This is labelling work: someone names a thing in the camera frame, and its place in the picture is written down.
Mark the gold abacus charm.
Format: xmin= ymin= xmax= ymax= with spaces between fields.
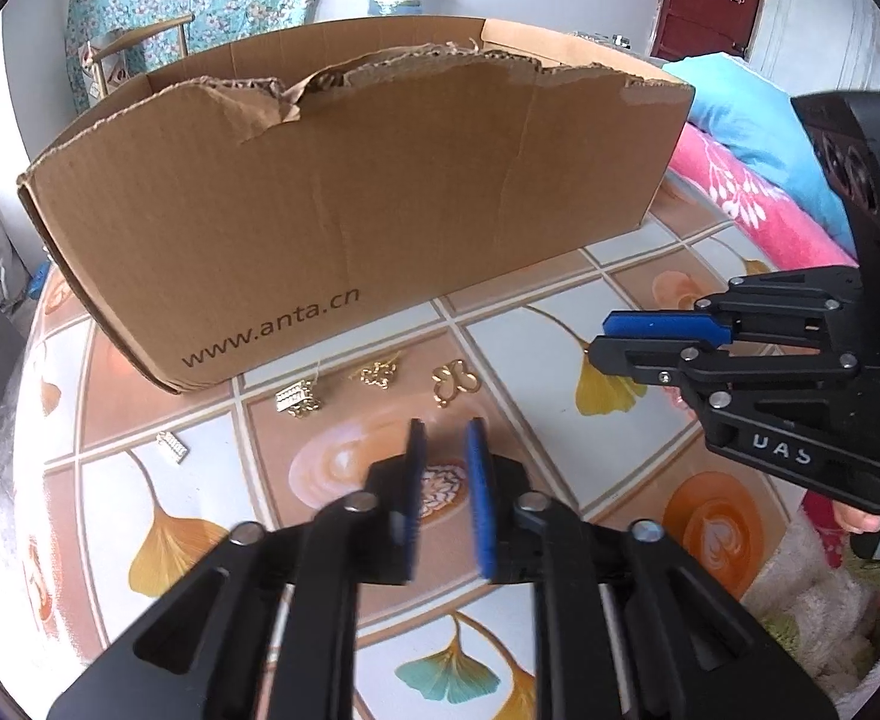
xmin=273 ymin=381 xmax=326 ymax=419

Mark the white printed bag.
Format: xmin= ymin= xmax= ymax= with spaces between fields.
xmin=82 ymin=41 xmax=130 ymax=107

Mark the light blue blanket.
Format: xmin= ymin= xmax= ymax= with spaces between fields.
xmin=665 ymin=52 xmax=857 ymax=248

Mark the person's right hand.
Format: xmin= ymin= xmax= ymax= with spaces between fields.
xmin=831 ymin=496 xmax=880 ymax=536

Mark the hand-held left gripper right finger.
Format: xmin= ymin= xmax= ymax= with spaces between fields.
xmin=464 ymin=418 xmax=838 ymax=720

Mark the wooden chair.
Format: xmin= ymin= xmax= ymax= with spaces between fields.
xmin=83 ymin=15 xmax=193 ymax=110

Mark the pink floral blanket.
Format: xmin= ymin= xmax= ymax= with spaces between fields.
xmin=668 ymin=124 xmax=861 ymax=569

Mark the gold chain cluster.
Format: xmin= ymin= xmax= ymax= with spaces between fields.
xmin=350 ymin=356 xmax=403 ymax=392

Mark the white gold filigree brooch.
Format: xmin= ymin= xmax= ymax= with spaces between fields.
xmin=419 ymin=465 xmax=465 ymax=520

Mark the tile-patterned tablecloth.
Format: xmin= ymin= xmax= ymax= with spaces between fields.
xmin=5 ymin=142 xmax=861 ymax=720

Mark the gold looped wire brooch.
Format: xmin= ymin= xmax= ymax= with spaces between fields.
xmin=431 ymin=361 xmax=482 ymax=410

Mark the brown cardboard box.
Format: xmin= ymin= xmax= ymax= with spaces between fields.
xmin=16 ymin=15 xmax=697 ymax=396

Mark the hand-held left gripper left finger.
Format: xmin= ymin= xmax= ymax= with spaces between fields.
xmin=46 ymin=420 xmax=430 ymax=720

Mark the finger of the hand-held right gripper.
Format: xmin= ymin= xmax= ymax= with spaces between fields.
xmin=602 ymin=265 xmax=872 ymax=353
xmin=588 ymin=335 xmax=880 ymax=430

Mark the fluffy white garment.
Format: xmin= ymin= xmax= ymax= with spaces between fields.
xmin=740 ymin=514 xmax=880 ymax=720

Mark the dark red door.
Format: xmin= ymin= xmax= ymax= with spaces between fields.
xmin=650 ymin=0 xmax=769 ymax=61

